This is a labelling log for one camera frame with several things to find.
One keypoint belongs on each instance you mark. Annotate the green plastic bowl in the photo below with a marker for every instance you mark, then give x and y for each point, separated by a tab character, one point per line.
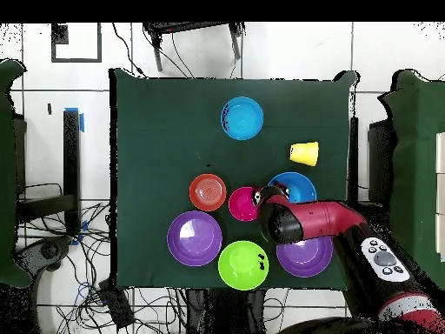
240	268

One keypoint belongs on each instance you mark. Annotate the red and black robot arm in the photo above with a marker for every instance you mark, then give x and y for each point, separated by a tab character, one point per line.
320	219

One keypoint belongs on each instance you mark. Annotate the black square frame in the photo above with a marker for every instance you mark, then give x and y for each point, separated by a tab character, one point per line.
59	34

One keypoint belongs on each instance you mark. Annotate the yellow plastic cup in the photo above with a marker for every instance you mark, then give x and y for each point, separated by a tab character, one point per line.
306	153

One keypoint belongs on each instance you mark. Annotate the pink plastic bowl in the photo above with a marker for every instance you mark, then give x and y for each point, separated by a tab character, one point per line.
241	205

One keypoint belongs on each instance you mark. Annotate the orange plastic bowl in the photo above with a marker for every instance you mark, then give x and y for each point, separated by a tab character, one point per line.
208	192

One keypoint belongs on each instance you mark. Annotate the large blue plastic bowl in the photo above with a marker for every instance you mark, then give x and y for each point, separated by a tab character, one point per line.
300	188

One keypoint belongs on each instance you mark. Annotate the green covered side table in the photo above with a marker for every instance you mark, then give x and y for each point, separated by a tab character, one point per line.
417	156
7	174

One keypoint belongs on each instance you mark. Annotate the black cabinet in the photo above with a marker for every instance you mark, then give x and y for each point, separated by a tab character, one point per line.
380	156

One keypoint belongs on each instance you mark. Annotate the purple plastic bowl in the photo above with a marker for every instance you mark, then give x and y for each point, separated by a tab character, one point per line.
306	259
194	240

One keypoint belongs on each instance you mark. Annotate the blue tape piece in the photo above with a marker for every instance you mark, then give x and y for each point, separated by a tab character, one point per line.
81	123
83	226

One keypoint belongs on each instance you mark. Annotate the dark green table cloth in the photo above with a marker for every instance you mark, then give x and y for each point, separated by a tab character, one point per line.
156	139

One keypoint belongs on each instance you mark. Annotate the black bench frame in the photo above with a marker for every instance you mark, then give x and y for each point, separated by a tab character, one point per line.
71	156

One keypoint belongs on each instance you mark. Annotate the grey office chair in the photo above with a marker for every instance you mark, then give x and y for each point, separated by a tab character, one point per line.
48	250

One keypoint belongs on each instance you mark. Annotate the small blue plastic bowl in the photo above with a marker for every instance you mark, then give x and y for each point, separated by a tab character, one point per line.
243	118

